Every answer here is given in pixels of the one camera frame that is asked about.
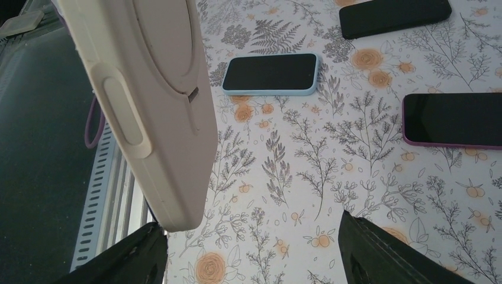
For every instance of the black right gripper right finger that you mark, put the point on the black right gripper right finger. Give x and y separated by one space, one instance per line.
372 255

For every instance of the phone in blue case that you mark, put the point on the phone in blue case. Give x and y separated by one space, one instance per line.
293 74

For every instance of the perforated grey cable duct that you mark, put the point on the perforated grey cable duct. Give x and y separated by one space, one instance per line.
93 210

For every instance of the black phone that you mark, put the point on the black phone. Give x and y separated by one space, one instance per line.
470 120

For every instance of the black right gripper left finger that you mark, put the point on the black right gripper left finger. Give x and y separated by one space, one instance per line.
141 257

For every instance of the floral patterned table mat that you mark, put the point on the floral patterned table mat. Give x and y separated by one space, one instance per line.
287 167

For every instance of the bare black smartphone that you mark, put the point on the bare black smartphone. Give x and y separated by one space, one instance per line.
384 16

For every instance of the aluminium rail frame base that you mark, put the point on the aluminium rail frame base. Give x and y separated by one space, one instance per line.
125 208

